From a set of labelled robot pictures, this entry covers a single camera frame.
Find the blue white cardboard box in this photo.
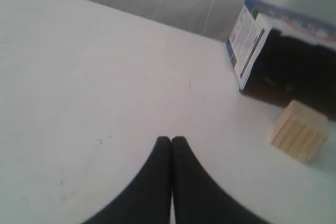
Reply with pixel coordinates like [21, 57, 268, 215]
[226, 0, 335, 120]

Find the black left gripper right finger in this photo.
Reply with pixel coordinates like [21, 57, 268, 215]
[172, 136, 265, 223]

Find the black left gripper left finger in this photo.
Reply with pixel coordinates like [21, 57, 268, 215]
[85, 136, 172, 223]

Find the light wooden cube block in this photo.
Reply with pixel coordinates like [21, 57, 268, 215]
[271, 100, 329, 163]

